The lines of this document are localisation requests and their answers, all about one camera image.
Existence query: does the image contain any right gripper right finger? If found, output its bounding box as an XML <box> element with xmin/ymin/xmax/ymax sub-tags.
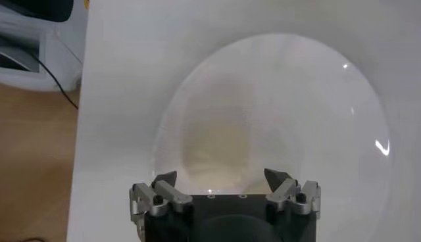
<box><xmin>263</xmin><ymin>168</ymin><xmax>322</xmax><ymax>220</ymax></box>

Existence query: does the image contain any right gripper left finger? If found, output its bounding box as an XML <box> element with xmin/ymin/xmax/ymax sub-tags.
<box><xmin>128</xmin><ymin>170</ymin><xmax>194</xmax><ymax>231</ymax></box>

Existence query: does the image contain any white round plate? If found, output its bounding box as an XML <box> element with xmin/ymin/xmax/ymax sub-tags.
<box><xmin>153</xmin><ymin>32</ymin><xmax>392</xmax><ymax>242</ymax></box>

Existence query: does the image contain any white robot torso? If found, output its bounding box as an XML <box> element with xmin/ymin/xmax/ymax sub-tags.
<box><xmin>0</xmin><ymin>0</ymin><xmax>89</xmax><ymax>93</ymax></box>

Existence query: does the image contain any thin black floor cable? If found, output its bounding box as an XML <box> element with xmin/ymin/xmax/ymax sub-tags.
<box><xmin>31</xmin><ymin>52</ymin><xmax>80</xmax><ymax>110</ymax></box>

